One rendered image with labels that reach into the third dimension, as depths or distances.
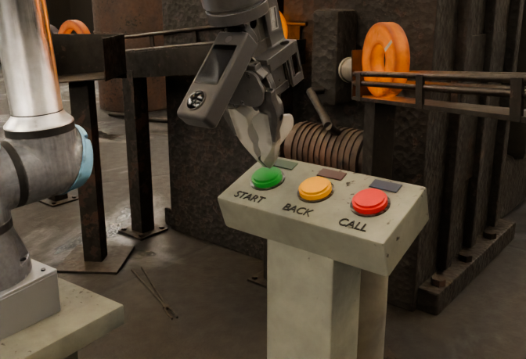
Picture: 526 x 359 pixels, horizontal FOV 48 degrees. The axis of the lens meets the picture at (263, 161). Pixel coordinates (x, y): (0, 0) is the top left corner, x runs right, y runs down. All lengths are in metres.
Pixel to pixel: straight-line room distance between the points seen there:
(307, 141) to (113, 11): 3.20
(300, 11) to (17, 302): 1.06
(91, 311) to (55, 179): 0.24
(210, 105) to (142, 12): 3.82
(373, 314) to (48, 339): 0.52
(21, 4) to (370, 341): 0.75
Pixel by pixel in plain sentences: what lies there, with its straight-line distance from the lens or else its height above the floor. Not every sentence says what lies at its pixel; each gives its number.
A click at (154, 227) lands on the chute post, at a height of 0.01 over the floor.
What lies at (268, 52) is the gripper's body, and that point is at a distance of 0.70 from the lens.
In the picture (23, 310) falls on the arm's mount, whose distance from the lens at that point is 1.07.
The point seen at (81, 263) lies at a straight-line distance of 2.00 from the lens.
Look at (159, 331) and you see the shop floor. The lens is 1.60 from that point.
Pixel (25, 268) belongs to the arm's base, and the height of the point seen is 0.39.
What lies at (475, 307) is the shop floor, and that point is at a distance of 1.78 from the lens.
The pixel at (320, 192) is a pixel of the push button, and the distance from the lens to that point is 0.71.
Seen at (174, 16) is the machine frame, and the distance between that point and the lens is 2.02.
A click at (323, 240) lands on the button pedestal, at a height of 0.56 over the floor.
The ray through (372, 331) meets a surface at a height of 0.35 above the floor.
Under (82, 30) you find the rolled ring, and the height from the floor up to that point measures 0.71.
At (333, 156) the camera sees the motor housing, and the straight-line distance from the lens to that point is 1.35.
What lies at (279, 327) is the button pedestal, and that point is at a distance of 0.79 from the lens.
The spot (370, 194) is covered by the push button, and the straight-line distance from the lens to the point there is 0.69.
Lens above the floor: 0.83
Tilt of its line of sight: 16 degrees down
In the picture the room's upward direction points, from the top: straight up
